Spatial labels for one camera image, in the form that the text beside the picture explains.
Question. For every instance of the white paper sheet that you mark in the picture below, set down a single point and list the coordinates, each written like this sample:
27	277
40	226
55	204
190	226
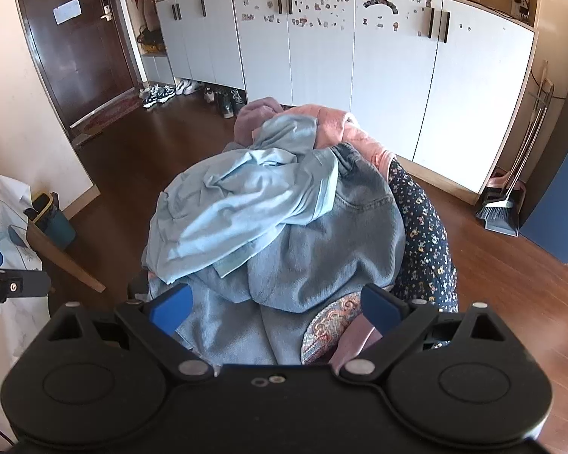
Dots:
67	12

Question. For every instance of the white cabinet with stickers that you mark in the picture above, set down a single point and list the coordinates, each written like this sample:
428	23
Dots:
388	80

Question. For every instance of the teal waste bin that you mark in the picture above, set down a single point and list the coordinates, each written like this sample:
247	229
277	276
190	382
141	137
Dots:
57	227

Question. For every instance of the row of shoes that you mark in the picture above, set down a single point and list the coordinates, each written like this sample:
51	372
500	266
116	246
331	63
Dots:
154	99

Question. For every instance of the dark yellow hanging bag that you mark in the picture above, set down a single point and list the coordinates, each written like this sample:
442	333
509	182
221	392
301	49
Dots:
150	40

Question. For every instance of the reddish door mat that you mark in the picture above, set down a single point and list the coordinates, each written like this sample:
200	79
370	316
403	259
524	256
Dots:
109	113

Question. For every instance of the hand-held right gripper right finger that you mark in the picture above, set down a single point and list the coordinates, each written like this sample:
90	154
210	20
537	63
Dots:
382	311

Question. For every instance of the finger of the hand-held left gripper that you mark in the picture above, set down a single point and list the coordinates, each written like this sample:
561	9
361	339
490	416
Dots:
14	283

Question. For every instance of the blue denim jeans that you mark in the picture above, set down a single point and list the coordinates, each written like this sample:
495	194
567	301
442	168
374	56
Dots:
322	255

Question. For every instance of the pink quilted garment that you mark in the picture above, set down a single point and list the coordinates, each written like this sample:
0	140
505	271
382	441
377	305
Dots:
350	132

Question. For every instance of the light pink garment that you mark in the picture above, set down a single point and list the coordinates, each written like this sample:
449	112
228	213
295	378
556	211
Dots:
355	345

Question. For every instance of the mauve fleece garment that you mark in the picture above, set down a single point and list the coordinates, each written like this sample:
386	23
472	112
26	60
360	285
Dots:
253	118

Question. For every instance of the dark brown door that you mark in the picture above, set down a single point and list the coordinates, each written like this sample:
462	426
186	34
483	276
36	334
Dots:
76	66

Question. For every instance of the paisley patterned cloth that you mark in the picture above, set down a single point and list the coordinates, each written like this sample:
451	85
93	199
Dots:
329	326

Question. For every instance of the power strip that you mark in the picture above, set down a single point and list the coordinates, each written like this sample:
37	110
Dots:
519	7

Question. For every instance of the plain white cabinet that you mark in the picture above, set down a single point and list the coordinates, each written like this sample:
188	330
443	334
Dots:
199	38

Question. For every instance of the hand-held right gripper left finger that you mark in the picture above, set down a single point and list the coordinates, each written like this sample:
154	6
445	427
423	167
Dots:
170	311

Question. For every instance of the grey dustpan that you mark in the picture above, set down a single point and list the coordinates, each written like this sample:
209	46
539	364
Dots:
504	224

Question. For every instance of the light blue t-shirt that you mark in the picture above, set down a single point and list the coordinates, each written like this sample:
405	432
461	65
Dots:
246	198

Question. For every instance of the grey broom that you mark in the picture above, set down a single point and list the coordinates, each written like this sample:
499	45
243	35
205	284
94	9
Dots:
494	209

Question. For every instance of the blue panel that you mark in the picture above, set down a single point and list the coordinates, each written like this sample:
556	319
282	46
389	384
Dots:
558	198

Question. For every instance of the dark floral garment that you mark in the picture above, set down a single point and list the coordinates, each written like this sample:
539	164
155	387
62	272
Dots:
421	236

